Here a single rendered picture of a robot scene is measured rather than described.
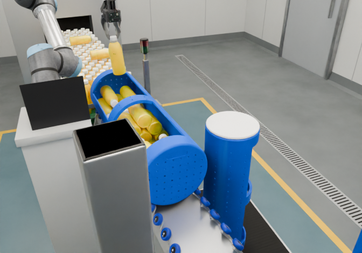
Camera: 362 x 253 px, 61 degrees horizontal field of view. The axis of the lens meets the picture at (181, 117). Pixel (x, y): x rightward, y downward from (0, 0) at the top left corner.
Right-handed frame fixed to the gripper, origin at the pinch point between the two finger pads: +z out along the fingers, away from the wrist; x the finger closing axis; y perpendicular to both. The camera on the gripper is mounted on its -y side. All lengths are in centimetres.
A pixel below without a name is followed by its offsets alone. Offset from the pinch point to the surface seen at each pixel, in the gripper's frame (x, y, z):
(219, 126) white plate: 39, 45, 41
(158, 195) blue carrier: -8, 76, 42
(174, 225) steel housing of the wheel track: -5, 84, 52
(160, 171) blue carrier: -7, 76, 31
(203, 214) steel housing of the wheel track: 7, 84, 52
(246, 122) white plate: 54, 48, 41
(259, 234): 69, 54, 130
